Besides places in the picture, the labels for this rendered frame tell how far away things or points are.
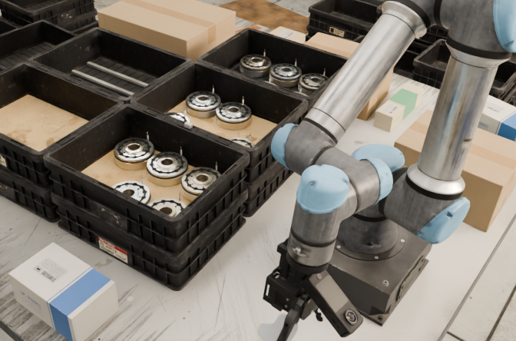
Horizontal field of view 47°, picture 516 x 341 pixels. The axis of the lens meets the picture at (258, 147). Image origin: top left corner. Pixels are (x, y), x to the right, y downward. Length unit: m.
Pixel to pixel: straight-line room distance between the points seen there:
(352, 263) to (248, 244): 0.29
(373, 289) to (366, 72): 0.50
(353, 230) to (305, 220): 0.46
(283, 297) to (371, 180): 0.25
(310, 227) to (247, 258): 0.59
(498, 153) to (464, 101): 0.60
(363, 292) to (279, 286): 0.38
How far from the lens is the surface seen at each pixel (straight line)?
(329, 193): 0.89
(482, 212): 1.67
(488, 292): 2.56
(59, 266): 1.40
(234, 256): 1.50
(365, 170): 0.99
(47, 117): 1.81
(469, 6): 1.09
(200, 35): 2.09
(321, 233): 0.93
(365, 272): 1.36
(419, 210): 1.23
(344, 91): 1.06
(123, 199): 1.32
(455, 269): 1.58
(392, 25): 1.11
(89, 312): 1.33
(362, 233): 1.37
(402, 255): 1.41
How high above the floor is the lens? 1.78
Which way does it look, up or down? 36 degrees down
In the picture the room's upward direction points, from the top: 3 degrees clockwise
